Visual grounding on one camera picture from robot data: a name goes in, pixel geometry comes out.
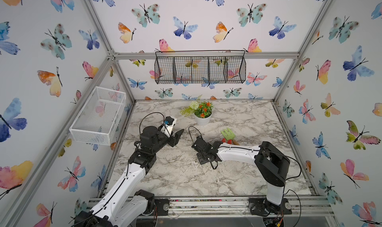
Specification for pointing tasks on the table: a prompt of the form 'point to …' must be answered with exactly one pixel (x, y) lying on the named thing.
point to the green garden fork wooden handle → (230, 135)
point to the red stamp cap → (230, 141)
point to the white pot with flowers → (202, 111)
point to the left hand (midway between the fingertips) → (179, 125)
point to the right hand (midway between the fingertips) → (204, 158)
